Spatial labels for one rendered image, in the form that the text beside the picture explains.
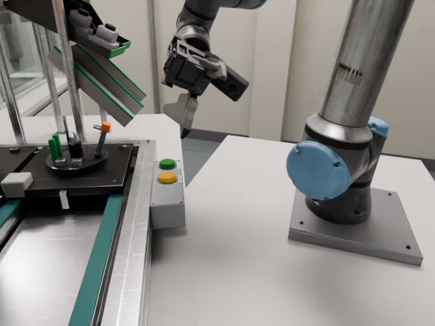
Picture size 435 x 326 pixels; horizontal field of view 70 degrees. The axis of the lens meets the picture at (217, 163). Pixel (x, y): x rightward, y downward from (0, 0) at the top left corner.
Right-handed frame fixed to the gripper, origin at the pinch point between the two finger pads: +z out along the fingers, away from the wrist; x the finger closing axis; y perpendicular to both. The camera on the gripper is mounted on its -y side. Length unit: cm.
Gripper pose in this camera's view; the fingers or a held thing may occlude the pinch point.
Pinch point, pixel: (204, 112)
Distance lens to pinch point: 54.7
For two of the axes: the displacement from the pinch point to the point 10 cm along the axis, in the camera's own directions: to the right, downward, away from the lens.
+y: -8.6, -3.1, -4.1
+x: 5.1, -6.1, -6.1
